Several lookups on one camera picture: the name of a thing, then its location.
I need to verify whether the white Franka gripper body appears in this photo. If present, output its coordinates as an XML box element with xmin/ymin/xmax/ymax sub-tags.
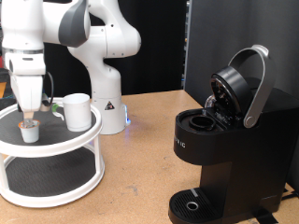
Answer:
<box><xmin>9</xmin><ymin>74</ymin><xmax>45</xmax><ymax>114</ymax></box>

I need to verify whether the orange rimmed coffee pod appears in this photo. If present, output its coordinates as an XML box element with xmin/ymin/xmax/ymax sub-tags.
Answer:
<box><xmin>18</xmin><ymin>119</ymin><xmax>41</xmax><ymax>144</ymax></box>

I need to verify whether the black Keurig coffee machine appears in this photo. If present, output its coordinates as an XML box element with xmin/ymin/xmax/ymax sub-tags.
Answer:
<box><xmin>167</xmin><ymin>44</ymin><xmax>299</xmax><ymax>224</ymax></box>

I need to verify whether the white two tier turntable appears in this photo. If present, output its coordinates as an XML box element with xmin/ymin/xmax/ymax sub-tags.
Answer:
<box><xmin>0</xmin><ymin>97</ymin><xmax>106</xmax><ymax>209</ymax></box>

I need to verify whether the black backdrop curtain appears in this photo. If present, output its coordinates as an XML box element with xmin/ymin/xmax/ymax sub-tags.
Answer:
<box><xmin>0</xmin><ymin>0</ymin><xmax>188</xmax><ymax>105</ymax></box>

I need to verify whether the grey metal rack edge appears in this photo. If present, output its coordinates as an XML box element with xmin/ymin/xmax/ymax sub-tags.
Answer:
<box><xmin>180</xmin><ymin>0</ymin><xmax>192</xmax><ymax>91</ymax></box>

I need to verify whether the clear plastic water container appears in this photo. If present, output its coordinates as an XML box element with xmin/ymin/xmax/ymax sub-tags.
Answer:
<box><xmin>204</xmin><ymin>94</ymin><xmax>218</xmax><ymax>108</ymax></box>

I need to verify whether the small grey wrist camera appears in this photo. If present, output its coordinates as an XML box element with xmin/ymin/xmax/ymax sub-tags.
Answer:
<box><xmin>39</xmin><ymin>92</ymin><xmax>53</xmax><ymax>112</ymax></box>

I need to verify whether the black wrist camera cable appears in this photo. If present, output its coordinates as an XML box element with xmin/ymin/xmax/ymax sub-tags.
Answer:
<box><xmin>43</xmin><ymin>71</ymin><xmax>55</xmax><ymax>101</ymax></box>

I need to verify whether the white mug with green handle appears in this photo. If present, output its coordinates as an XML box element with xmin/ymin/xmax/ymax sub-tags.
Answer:
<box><xmin>50</xmin><ymin>92</ymin><xmax>93</xmax><ymax>133</ymax></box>

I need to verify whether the black strap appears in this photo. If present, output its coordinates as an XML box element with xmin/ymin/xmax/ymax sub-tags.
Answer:
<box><xmin>250</xmin><ymin>208</ymin><xmax>279</xmax><ymax>224</ymax></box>

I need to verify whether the black power cable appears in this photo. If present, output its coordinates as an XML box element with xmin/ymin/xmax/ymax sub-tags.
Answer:
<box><xmin>279</xmin><ymin>186</ymin><xmax>299</xmax><ymax>201</ymax></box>

